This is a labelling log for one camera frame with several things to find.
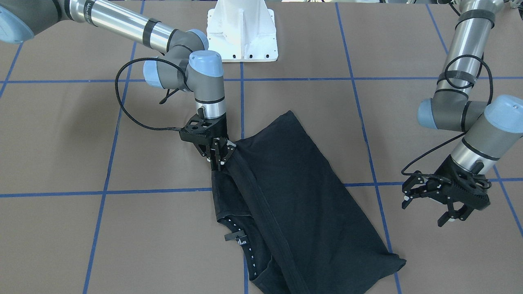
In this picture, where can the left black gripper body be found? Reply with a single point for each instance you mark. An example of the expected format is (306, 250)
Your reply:
(450, 170)

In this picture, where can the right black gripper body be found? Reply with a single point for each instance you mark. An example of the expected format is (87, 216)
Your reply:
(220, 130)

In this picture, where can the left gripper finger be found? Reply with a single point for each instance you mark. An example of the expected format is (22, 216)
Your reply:
(416, 187)
(453, 214)

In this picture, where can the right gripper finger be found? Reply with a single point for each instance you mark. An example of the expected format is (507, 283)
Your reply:
(227, 149)
(216, 154)

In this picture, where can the black printed t-shirt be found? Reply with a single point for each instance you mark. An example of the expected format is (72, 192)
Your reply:
(300, 229)

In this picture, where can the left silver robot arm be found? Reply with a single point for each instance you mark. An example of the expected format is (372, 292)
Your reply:
(463, 101)

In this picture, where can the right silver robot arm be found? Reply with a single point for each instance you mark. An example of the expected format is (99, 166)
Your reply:
(185, 62)

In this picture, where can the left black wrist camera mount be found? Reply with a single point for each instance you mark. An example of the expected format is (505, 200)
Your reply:
(485, 185)

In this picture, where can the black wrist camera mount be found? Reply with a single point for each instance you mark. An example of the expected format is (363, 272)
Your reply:
(199, 132)
(485, 185)

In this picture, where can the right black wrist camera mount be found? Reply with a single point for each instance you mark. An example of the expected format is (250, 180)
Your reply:
(199, 132)

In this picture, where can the white pedestal base plate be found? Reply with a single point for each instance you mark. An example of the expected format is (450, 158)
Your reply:
(243, 31)

